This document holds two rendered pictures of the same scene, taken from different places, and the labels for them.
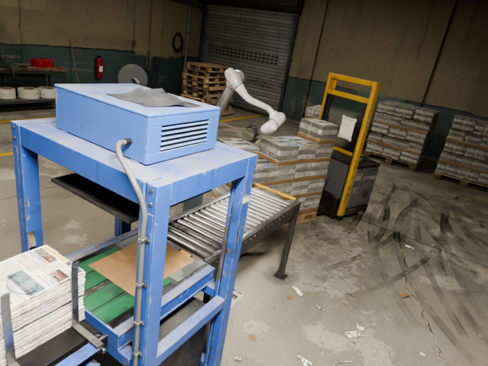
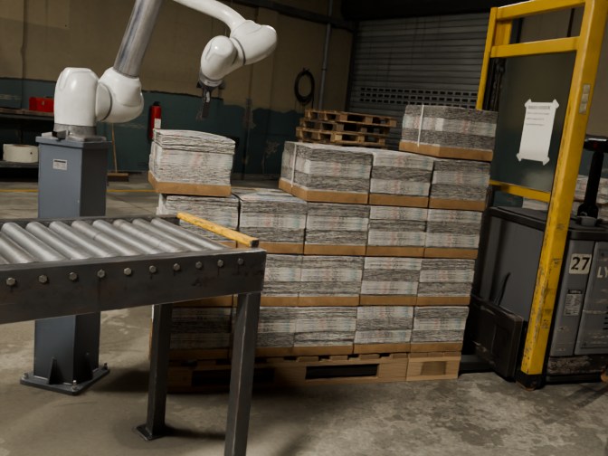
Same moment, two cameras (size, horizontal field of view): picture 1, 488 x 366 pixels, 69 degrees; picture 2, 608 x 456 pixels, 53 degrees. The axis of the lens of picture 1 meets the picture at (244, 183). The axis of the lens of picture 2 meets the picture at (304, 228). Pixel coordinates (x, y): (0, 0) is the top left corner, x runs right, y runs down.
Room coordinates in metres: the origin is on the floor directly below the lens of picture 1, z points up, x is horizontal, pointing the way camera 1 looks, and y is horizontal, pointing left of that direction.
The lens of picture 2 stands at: (1.41, -1.19, 1.18)
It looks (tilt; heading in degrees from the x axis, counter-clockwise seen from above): 10 degrees down; 19
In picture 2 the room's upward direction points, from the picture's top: 6 degrees clockwise
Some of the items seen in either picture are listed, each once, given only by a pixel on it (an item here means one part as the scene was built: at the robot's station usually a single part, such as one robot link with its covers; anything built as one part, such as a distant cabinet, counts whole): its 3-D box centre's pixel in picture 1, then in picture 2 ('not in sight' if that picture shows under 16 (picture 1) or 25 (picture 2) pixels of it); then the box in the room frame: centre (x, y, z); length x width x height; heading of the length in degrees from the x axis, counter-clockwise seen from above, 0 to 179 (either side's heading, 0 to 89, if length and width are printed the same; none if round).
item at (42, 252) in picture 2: (242, 211); (33, 248); (2.64, -0.03, 0.77); 0.47 x 0.05 x 0.05; 60
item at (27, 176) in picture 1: (33, 261); not in sight; (1.59, 1.06, 0.77); 0.09 x 0.09 x 1.55; 60
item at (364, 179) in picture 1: (343, 181); (554, 289); (4.93, -1.42, 0.40); 0.69 x 0.55 x 0.80; 39
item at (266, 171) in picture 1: (261, 192); (286, 284); (3.96, -0.23, 0.42); 1.17 x 0.39 x 0.83; 129
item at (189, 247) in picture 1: (183, 243); not in sight; (2.01, 0.32, 0.77); 0.47 x 0.05 x 0.05; 60
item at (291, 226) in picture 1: (287, 245); (240, 400); (2.96, -0.50, 0.34); 0.06 x 0.06 x 0.68; 60
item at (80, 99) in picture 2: not in sight; (79, 96); (3.39, 0.49, 1.17); 0.18 x 0.16 x 0.22; 172
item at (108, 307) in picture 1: (131, 276); not in sight; (1.64, 0.54, 0.75); 0.70 x 0.65 x 0.10; 150
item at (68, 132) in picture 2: not in sight; (72, 131); (3.36, 0.49, 1.03); 0.22 x 0.18 x 0.06; 7
